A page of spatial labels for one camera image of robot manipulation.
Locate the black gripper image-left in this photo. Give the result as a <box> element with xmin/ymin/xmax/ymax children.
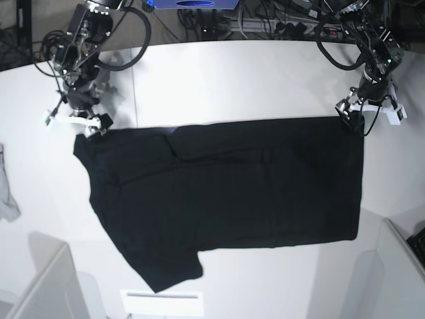
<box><xmin>63</xmin><ymin>76</ymin><xmax>114</xmax><ymax>139</ymax></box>

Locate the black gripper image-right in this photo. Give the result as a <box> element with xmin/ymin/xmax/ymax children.
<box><xmin>340</xmin><ymin>71</ymin><xmax>390</xmax><ymax>134</ymax></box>

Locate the black T-shirt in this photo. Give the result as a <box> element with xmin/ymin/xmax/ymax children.
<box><xmin>74</xmin><ymin>117</ymin><xmax>365</xmax><ymax>292</ymax></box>

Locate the blue box with oval logo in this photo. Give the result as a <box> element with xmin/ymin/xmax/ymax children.
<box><xmin>152</xmin><ymin>0</ymin><xmax>239</xmax><ymax>10</ymax></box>

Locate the grey cloth at table edge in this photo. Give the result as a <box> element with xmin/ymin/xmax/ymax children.
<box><xmin>1</xmin><ymin>145</ymin><xmax>21</xmax><ymax>223</ymax></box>

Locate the black keyboard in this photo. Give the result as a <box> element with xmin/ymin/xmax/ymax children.
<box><xmin>407</xmin><ymin>229</ymin><xmax>425</xmax><ymax>266</ymax></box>

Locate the white partition right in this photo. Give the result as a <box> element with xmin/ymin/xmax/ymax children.
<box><xmin>345</xmin><ymin>217</ymin><xmax>425</xmax><ymax>319</ymax></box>

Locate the white partition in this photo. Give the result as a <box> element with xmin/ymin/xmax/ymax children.
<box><xmin>1</xmin><ymin>231</ymin><xmax>107</xmax><ymax>318</ymax></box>
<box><xmin>345</xmin><ymin>217</ymin><xmax>425</xmax><ymax>319</ymax></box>

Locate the white partition left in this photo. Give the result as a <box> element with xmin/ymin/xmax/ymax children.
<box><xmin>1</xmin><ymin>231</ymin><xmax>107</xmax><ymax>318</ymax></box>

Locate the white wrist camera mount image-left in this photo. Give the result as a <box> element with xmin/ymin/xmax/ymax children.
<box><xmin>44</xmin><ymin>108</ymin><xmax>97</xmax><ymax>138</ymax></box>

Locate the white wrist camera mount image-right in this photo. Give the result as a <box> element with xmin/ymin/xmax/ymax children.
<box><xmin>335</xmin><ymin>81</ymin><xmax>408</xmax><ymax>126</ymax></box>

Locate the white cable slot plate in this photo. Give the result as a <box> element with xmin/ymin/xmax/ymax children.
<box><xmin>120</xmin><ymin>290</ymin><xmax>205</xmax><ymax>316</ymax></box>

